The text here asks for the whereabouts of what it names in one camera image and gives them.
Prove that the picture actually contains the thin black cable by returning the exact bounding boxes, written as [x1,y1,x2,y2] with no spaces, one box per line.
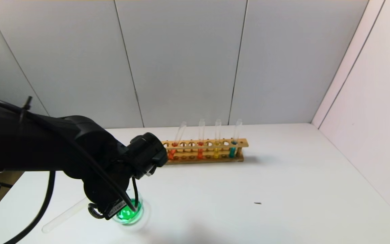
[0,96,138,212]

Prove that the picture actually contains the blue pigment test tube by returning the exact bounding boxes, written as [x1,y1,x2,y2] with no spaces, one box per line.
[229,119,243,158]

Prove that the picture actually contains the yellow pigment test tube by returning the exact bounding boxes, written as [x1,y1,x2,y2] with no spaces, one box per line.
[213,119,222,159]
[42,196,90,234]

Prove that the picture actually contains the orange pigment test tube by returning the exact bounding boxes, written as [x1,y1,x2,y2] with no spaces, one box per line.
[197,119,205,160]
[167,121,187,160]

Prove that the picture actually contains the thick black cable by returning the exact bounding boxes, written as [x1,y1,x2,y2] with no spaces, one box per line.
[4,171,56,244]

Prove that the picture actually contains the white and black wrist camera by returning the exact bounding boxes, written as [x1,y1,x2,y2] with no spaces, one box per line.
[104,198,130,221]

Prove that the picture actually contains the wooden test tube rack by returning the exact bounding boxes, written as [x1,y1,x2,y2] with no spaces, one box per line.
[161,138,249,164]

